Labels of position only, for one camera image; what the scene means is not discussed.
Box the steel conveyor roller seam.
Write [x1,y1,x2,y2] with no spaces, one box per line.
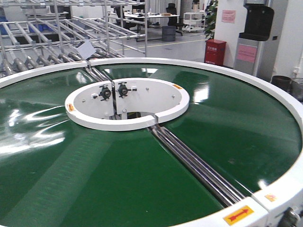
[148,125,246,207]

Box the white outer conveyor rim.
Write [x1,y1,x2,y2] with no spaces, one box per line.
[0,57,303,227]

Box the red fire extinguisher box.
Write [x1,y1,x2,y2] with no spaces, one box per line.
[204,39,226,66]

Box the black water dispenser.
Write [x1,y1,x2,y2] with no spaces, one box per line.
[233,0,278,77]

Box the steel roller rack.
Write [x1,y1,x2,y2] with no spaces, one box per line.
[0,0,147,77]

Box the white inner conveyor ring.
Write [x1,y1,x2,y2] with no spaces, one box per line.
[64,77,190,132]

